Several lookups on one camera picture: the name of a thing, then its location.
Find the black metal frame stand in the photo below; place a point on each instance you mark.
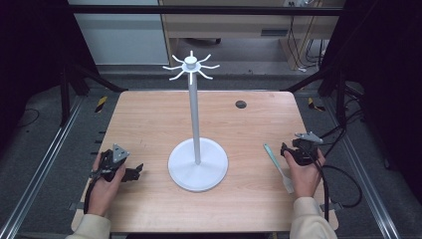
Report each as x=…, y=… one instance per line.
x=71, y=83
x=335, y=86

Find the black horizontal metal bar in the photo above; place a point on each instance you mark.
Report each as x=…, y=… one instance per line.
x=199, y=10

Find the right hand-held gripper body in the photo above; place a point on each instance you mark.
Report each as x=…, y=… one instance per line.
x=305, y=154

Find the person's left hand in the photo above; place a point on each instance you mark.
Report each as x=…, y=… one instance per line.
x=103, y=195

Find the yellow black tape strip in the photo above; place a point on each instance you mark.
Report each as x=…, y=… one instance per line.
x=101, y=104
x=313, y=104

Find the person's right hand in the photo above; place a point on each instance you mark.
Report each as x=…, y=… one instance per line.
x=305, y=181

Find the dark round table grommet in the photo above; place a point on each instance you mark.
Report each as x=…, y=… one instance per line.
x=241, y=104

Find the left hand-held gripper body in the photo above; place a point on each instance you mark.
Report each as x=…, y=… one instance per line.
x=114, y=159

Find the white cabinet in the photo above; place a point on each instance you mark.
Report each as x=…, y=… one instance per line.
x=122, y=40

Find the aluminium floor rail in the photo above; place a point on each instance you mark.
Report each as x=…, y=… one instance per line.
x=36, y=176
x=368, y=179

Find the white hook stand rack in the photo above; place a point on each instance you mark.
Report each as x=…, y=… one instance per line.
x=197, y=166

